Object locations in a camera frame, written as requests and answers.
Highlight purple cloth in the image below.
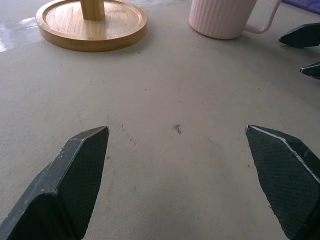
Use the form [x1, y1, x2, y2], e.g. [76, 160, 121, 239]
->
[282, 0, 320, 15]

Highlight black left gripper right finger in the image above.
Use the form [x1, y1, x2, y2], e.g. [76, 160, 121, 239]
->
[245, 124, 320, 240]

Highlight pink ribbed mug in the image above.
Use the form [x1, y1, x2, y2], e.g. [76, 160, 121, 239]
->
[188, 0, 283, 40]

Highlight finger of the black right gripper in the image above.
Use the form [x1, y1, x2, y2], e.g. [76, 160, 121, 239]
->
[300, 60, 320, 81]
[278, 22, 320, 49]

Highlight round wooden stand base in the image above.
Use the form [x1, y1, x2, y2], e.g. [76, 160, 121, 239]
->
[35, 0, 148, 53]

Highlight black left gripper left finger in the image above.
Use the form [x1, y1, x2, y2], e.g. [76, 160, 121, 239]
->
[0, 126, 110, 240]

